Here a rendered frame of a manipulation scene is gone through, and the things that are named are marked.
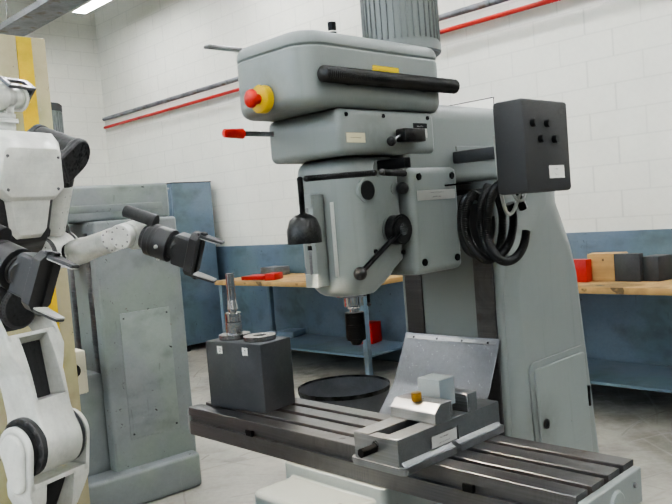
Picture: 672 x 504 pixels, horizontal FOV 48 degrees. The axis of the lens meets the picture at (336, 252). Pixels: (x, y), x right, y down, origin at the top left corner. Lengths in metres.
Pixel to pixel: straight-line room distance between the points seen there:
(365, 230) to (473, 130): 0.48
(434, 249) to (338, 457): 0.54
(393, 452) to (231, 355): 0.73
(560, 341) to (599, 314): 3.98
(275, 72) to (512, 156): 0.56
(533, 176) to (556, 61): 4.60
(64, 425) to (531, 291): 1.23
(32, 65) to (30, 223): 1.45
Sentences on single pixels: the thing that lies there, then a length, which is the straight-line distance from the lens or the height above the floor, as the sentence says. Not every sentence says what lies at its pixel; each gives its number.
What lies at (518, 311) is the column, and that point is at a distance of 2.02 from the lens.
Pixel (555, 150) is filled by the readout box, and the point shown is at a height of 1.61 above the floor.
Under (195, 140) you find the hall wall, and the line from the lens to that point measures 9.73.
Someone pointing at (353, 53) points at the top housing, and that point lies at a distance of 1.68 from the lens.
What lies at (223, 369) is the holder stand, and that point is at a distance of 2.14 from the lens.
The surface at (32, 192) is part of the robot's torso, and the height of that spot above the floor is 1.61.
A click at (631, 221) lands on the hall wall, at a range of 5.99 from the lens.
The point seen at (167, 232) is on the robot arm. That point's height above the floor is 1.49.
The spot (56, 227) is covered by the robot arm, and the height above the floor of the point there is 1.53.
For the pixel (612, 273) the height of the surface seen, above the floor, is 0.93.
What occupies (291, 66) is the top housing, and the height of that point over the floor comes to 1.81.
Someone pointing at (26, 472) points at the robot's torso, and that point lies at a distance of 1.95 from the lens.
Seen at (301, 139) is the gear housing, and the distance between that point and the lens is 1.71.
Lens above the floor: 1.51
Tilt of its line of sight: 3 degrees down
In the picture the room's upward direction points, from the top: 5 degrees counter-clockwise
